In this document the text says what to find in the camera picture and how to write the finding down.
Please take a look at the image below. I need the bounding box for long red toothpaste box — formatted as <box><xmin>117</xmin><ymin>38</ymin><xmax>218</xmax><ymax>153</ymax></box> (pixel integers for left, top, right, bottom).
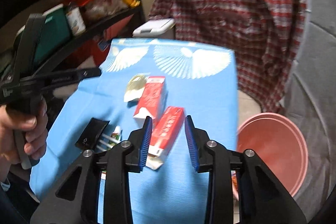
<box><xmin>146</xmin><ymin>106</ymin><xmax>185</xmax><ymax>170</ymax></box>

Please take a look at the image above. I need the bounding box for red milk carton with straw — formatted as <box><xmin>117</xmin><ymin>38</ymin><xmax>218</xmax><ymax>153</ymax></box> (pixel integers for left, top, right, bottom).
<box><xmin>133</xmin><ymin>76</ymin><xmax>166</xmax><ymax>127</ymax></box>

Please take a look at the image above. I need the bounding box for clear bag of white straws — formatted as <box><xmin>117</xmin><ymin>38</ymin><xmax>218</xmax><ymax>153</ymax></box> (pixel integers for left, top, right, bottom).
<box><xmin>96</xmin><ymin>134</ymin><xmax>114</xmax><ymax>152</ymax></box>

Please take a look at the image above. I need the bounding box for beige wrapper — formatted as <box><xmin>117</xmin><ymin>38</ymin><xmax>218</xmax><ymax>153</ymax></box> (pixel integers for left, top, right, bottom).
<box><xmin>123</xmin><ymin>73</ymin><xmax>149</xmax><ymax>103</ymax></box>

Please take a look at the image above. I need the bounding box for black foil packet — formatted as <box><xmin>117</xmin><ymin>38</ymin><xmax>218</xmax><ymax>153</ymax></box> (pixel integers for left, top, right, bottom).
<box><xmin>75</xmin><ymin>118</ymin><xmax>109</xmax><ymax>151</ymax></box>

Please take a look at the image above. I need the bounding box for small green white tube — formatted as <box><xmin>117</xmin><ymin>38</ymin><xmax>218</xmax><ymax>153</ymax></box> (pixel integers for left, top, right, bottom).
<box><xmin>108</xmin><ymin>126</ymin><xmax>122</xmax><ymax>147</ymax></box>

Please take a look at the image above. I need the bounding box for person's left hand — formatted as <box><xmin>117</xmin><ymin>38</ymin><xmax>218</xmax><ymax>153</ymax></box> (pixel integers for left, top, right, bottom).
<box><xmin>0</xmin><ymin>97</ymin><xmax>49</xmax><ymax>183</ymax></box>

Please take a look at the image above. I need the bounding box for blue tablecloth with white wings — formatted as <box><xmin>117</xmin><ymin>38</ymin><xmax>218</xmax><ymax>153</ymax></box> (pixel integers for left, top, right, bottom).
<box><xmin>30</xmin><ymin>39</ymin><xmax>238</xmax><ymax>223</ymax></box>

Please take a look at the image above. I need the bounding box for green storage box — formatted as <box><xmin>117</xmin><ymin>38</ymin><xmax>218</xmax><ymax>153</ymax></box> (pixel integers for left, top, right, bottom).
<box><xmin>15</xmin><ymin>3</ymin><xmax>72</xmax><ymax>64</ymax></box>

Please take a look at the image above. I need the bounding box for black metal shelf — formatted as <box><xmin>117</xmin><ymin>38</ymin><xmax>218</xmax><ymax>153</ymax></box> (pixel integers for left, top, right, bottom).
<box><xmin>1</xmin><ymin>0</ymin><xmax>145</xmax><ymax>73</ymax></box>

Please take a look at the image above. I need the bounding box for white labelled jar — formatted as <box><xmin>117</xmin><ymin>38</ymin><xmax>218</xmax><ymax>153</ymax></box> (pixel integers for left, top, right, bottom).
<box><xmin>66</xmin><ymin>6</ymin><xmax>86</xmax><ymax>36</ymax></box>

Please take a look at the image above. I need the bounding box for pink plastic basin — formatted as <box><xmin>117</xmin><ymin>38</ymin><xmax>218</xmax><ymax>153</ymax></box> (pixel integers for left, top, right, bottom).
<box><xmin>237</xmin><ymin>113</ymin><xmax>309</xmax><ymax>197</ymax></box>

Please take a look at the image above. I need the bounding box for white bin lid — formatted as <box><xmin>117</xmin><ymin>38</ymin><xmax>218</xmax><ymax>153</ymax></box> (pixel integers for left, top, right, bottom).
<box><xmin>133</xmin><ymin>18</ymin><xmax>175</xmax><ymax>40</ymax></box>

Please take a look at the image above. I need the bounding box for grey padded cover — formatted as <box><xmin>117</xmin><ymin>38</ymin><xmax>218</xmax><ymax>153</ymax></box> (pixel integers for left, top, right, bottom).
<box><xmin>282</xmin><ymin>0</ymin><xmax>335</xmax><ymax>221</ymax></box>

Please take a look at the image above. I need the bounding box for red plaid shirt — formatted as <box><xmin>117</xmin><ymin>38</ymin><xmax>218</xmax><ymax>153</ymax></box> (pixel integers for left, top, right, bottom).
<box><xmin>149</xmin><ymin>0</ymin><xmax>306</xmax><ymax>112</ymax></box>

